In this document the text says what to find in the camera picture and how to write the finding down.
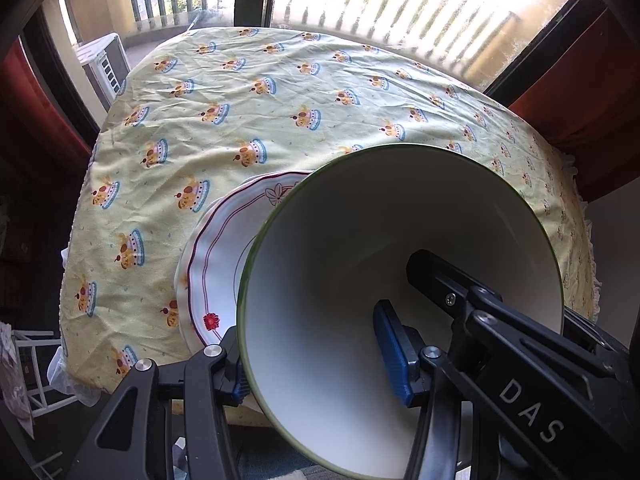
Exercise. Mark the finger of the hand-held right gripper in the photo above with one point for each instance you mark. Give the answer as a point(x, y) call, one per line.
point(592, 340)
point(435, 280)

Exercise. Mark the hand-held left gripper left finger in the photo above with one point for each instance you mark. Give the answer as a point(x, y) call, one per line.
point(239, 387)

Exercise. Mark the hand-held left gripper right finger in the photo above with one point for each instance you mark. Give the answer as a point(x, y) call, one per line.
point(392, 355)

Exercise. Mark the cream floral bowl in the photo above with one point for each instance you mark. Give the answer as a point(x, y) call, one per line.
point(350, 240)

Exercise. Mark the yellow floral scalloped plate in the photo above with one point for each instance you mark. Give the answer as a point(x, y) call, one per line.
point(181, 285)

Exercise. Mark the red rimmed white plate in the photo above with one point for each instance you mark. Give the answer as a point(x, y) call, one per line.
point(220, 270)

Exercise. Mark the clear plastic bag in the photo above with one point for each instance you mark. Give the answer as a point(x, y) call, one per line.
point(65, 375)

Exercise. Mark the yellow printed tablecloth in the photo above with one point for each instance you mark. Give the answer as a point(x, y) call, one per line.
point(300, 110)

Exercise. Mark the crumpled pale cloth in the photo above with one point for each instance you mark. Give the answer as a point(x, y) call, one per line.
point(12, 380)

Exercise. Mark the red curtain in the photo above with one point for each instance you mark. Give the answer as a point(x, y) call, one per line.
point(35, 110)
point(590, 110)

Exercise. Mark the white air conditioner unit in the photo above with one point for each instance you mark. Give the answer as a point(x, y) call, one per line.
point(105, 60)

